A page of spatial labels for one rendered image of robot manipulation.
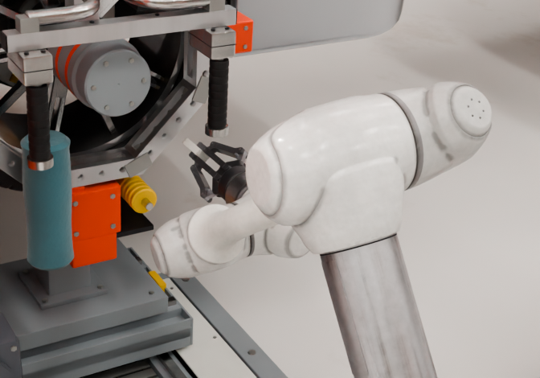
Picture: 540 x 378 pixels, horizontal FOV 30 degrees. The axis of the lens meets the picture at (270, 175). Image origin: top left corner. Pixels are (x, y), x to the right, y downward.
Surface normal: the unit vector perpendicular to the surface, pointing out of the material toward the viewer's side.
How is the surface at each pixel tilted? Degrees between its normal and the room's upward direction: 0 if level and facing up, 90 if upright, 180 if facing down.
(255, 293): 0
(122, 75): 90
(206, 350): 0
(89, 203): 90
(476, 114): 50
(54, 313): 0
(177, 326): 90
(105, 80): 90
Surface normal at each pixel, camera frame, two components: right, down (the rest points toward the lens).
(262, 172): -0.90, 0.14
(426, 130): 0.33, -0.13
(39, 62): 0.51, 0.41
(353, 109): 0.07, -0.81
